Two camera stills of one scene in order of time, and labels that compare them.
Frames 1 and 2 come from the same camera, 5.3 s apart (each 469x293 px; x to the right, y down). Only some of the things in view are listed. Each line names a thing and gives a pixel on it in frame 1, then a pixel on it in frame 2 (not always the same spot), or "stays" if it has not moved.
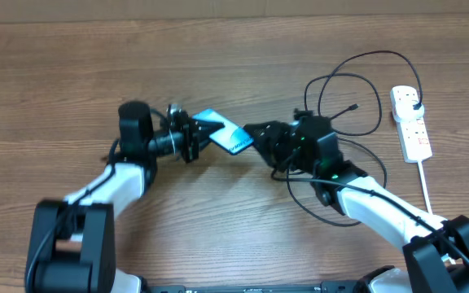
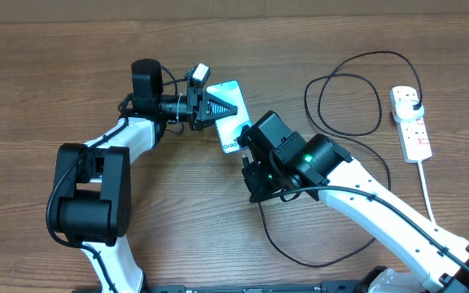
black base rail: x=326 y=287 stays
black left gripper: x=192 y=137 → x=199 y=102
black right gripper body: x=300 y=159 → x=265 y=180
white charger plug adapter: x=404 y=111 stays
